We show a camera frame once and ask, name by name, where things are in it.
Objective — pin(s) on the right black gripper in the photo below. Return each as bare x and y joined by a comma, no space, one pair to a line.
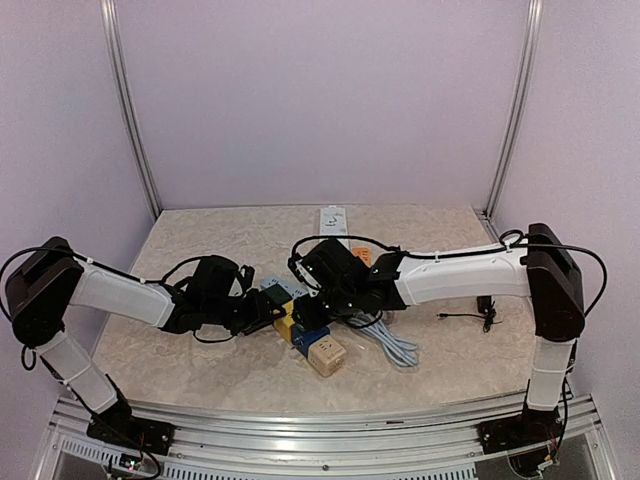
309,320

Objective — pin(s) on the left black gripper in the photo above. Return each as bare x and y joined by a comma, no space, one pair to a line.
259,317

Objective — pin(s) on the yellow cube socket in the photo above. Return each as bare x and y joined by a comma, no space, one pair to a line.
285,324

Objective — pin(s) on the dark green cube socket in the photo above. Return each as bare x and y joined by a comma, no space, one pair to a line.
277,294

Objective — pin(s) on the blue cube socket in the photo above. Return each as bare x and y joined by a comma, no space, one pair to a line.
303,339

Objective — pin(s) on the black power adapter with cable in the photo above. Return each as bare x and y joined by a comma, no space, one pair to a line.
485,313

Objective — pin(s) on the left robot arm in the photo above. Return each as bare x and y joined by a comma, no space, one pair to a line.
53,278

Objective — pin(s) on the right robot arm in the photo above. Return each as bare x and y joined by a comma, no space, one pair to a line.
533,265

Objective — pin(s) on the beige cube socket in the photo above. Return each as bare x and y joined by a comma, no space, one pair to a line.
326,355

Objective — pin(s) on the orange power adapter socket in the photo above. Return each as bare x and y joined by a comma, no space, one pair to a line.
364,254

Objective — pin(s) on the light blue power strip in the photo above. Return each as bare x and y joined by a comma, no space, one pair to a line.
283,287

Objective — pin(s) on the long white power strip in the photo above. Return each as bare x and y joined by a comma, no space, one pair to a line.
333,222

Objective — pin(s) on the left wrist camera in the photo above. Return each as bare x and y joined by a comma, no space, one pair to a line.
245,276

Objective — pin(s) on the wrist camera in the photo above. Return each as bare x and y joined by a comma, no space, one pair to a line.
301,274
245,276

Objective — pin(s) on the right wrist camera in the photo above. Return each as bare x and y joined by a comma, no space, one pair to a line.
301,274

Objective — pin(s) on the aluminium front rail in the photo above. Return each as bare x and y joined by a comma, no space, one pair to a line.
442,442

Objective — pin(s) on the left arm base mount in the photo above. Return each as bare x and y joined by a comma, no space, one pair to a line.
145,435

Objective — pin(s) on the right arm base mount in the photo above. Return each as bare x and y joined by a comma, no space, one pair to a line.
516,432

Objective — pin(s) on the left aluminium frame post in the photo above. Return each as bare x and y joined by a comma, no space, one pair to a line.
115,50

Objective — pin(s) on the aluminium frame post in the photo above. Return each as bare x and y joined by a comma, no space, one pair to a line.
115,50
517,108

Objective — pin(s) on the right aluminium frame post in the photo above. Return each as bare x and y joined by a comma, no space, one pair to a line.
517,108

